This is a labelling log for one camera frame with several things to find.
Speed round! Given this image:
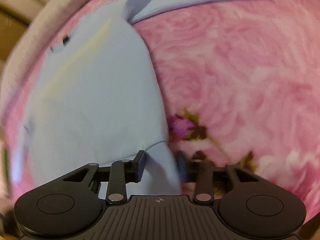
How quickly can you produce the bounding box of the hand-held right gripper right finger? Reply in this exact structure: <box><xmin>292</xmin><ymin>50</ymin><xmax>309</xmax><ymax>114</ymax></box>
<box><xmin>176</xmin><ymin>151</ymin><xmax>260</xmax><ymax>203</ymax></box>

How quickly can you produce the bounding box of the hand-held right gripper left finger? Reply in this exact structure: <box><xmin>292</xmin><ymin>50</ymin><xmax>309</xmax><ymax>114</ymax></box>
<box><xmin>62</xmin><ymin>150</ymin><xmax>147</xmax><ymax>204</ymax></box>

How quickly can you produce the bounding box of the light blue sweatshirt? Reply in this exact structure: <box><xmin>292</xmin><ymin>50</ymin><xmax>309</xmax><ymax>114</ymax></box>
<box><xmin>12</xmin><ymin>0</ymin><xmax>284</xmax><ymax>196</ymax></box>

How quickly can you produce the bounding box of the pink rose blanket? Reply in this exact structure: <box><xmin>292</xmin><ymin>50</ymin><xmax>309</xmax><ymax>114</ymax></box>
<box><xmin>5</xmin><ymin>0</ymin><xmax>320</xmax><ymax>220</ymax></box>

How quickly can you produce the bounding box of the cream wardrobe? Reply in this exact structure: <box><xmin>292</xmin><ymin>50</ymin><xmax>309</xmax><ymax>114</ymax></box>
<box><xmin>0</xmin><ymin>0</ymin><xmax>50</xmax><ymax>63</ymax></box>

